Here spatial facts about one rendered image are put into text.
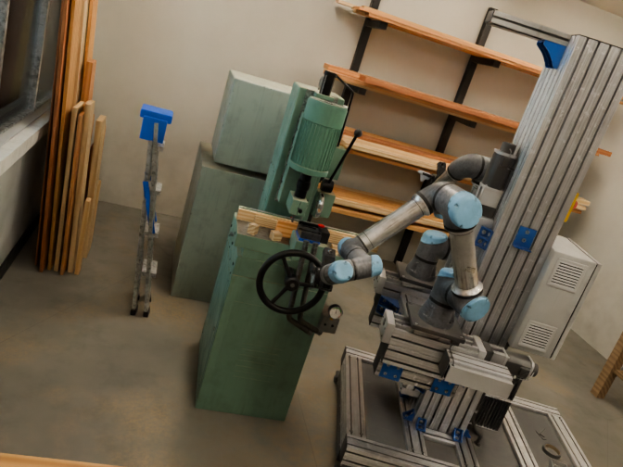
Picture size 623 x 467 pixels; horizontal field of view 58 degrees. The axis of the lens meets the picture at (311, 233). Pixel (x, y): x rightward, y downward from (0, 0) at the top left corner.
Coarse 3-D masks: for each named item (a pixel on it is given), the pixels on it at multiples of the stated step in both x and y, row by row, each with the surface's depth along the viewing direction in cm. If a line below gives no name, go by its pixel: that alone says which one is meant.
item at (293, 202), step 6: (294, 192) 257; (288, 198) 256; (294, 198) 247; (300, 198) 250; (288, 204) 253; (294, 204) 246; (300, 204) 247; (306, 204) 247; (288, 210) 249; (294, 210) 247; (300, 216) 249
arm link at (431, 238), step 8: (432, 232) 274; (440, 232) 277; (424, 240) 272; (432, 240) 269; (440, 240) 269; (448, 240) 273; (424, 248) 272; (432, 248) 270; (440, 248) 271; (448, 248) 272; (424, 256) 272; (432, 256) 271; (440, 256) 273
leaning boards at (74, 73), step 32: (64, 0) 285; (96, 0) 358; (64, 32) 290; (64, 64) 303; (64, 96) 306; (64, 128) 314; (96, 128) 339; (64, 160) 329; (96, 160) 346; (64, 192) 325; (96, 192) 369; (64, 224) 335; (64, 256) 335
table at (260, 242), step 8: (240, 224) 246; (248, 224) 249; (240, 232) 238; (264, 232) 246; (240, 240) 237; (248, 240) 237; (256, 240) 238; (264, 240) 238; (272, 240) 240; (288, 240) 246; (248, 248) 238; (256, 248) 239; (264, 248) 239; (272, 248) 240; (280, 248) 241; (288, 248) 241; (336, 256) 246; (288, 264) 233; (296, 264) 234; (304, 264) 234
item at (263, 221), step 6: (258, 216) 251; (258, 222) 251; (264, 222) 252; (270, 222) 252; (276, 222) 253; (270, 228) 253; (330, 234) 258; (336, 234) 260; (330, 240) 260; (336, 240) 260; (378, 246) 264
